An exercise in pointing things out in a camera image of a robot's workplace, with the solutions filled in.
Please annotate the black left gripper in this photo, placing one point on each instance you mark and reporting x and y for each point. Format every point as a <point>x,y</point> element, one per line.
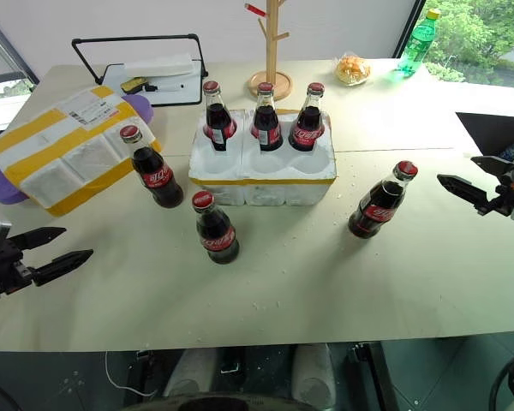
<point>9,267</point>

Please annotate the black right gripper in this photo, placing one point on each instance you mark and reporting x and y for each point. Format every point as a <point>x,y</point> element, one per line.
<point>506,199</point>

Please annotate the foam lid with yellow tape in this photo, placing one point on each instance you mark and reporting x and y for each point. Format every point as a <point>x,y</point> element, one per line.
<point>68,145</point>

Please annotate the glass cola bottle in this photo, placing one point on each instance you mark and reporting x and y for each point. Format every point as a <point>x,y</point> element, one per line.
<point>266,124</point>
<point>217,235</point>
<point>217,122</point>
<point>377,210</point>
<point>307,128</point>
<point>156,177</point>

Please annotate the white foam bottle tray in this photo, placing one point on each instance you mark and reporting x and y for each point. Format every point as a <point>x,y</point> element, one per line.
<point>261,188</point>

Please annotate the purple plastic tray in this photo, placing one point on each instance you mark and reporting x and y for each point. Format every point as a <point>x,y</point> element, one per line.
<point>4,188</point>

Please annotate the green plastic soda bottle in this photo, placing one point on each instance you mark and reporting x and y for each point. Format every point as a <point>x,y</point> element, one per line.
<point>416,47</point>

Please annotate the bagged orange bread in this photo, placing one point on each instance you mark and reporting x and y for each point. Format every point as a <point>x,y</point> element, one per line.
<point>352,69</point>

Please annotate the yellow and black eraser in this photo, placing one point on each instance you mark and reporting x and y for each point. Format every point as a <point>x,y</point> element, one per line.
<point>133,84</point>

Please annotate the black whiteboard marker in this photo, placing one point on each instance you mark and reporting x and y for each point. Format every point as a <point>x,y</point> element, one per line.
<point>165,88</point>

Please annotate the wooden mug tree stand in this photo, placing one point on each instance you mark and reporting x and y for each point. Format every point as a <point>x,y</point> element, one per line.
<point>270,81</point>

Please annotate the red tag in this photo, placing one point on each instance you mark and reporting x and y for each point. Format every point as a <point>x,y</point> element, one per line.
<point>254,9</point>

